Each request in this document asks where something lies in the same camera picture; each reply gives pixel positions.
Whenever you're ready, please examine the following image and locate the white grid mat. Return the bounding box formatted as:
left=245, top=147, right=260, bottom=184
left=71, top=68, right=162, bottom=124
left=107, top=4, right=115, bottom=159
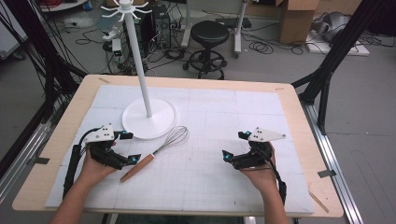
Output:
left=44, top=84, right=316, bottom=216

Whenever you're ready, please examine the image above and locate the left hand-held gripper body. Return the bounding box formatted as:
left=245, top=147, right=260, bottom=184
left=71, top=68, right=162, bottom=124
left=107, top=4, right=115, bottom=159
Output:
left=83, top=123, right=129, bottom=171

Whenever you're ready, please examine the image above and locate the white hook stand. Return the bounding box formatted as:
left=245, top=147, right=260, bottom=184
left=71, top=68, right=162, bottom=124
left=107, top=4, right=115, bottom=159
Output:
left=100, top=0, right=178, bottom=140

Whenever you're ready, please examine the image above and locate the flat black box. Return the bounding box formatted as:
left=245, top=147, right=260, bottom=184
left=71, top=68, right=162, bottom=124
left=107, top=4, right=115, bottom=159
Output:
left=216, top=17, right=252, bottom=30

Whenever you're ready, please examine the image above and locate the black metal frame stand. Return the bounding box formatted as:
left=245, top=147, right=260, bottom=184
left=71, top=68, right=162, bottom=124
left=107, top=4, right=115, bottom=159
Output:
left=290, top=0, right=386, bottom=136
left=0, top=0, right=89, bottom=179

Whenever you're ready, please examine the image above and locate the white floor board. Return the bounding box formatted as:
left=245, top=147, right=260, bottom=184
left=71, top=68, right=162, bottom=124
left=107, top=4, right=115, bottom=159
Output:
left=304, top=30, right=371, bottom=57

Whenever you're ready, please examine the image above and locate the thin wooden strip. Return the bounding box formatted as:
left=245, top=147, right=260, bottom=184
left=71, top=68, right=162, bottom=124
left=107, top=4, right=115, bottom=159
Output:
left=307, top=189, right=331, bottom=215

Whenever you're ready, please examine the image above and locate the person's left hand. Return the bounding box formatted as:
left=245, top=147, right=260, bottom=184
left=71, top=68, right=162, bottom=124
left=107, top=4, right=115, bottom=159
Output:
left=76, top=149, right=118, bottom=188

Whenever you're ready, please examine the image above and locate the white power adapter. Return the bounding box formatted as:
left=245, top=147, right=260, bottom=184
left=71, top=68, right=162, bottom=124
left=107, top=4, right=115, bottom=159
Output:
left=110, top=38, right=123, bottom=57

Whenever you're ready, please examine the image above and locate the person's right hand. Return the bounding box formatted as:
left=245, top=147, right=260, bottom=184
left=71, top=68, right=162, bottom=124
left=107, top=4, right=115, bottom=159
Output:
left=241, top=142, right=280, bottom=192

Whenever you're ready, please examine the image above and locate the wire whisk with wooden handle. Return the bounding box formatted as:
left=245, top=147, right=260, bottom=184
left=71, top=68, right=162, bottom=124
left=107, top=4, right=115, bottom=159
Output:
left=120, top=125, right=191, bottom=183

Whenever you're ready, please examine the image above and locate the wooden table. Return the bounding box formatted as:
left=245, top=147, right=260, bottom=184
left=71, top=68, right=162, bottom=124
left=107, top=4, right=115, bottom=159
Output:
left=11, top=74, right=345, bottom=218

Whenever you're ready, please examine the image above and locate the black sleeved gripper cable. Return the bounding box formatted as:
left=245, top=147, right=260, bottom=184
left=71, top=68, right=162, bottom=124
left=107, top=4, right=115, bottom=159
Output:
left=62, top=126, right=105, bottom=200
left=261, top=148, right=288, bottom=206

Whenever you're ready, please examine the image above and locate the black computer tower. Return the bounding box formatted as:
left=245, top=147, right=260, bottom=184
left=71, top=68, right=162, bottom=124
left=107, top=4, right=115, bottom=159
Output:
left=151, top=4, right=173, bottom=50

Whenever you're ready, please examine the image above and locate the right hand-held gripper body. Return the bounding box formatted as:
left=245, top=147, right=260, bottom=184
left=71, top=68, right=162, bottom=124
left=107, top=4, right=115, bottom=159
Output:
left=233, top=126, right=287, bottom=171

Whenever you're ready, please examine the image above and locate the white stand leg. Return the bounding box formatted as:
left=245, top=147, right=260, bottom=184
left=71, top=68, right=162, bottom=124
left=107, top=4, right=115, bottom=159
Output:
left=180, top=0, right=192, bottom=49
left=233, top=0, right=248, bottom=59

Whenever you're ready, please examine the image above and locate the coiled black cable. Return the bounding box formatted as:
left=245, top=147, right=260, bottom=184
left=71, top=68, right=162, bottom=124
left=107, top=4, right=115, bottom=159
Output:
left=247, top=40, right=276, bottom=56

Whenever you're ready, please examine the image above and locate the black round stool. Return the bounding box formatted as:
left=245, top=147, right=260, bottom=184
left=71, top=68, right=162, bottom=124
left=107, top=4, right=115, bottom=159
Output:
left=182, top=20, right=231, bottom=80

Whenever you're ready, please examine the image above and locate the cardboard box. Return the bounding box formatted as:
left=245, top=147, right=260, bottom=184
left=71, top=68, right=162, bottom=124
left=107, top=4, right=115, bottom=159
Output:
left=277, top=0, right=320, bottom=46

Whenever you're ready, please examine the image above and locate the grey device on floor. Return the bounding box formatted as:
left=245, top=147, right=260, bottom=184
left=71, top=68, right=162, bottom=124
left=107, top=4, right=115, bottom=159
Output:
left=312, top=11, right=352, bottom=43

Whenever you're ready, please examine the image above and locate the aluminium rail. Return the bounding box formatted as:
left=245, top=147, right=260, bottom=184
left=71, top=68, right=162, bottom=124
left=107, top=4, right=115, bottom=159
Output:
left=300, top=101, right=365, bottom=224
left=0, top=120, right=52, bottom=203

